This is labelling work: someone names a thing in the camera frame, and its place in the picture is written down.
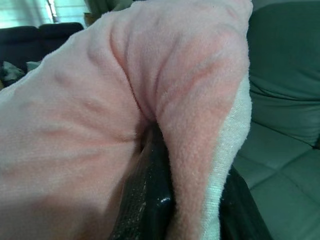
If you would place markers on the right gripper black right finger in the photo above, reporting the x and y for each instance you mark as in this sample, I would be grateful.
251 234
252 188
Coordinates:
240 215

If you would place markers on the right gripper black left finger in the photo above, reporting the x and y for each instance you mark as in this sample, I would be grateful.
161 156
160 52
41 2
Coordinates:
147 200

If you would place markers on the pink fleece pillow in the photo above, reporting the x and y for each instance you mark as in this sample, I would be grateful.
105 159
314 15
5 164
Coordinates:
100 112

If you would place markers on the green leather sofa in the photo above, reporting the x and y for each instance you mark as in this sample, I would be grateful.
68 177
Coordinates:
282 100

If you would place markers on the purple sofa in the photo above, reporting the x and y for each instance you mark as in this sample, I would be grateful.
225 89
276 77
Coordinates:
30 42

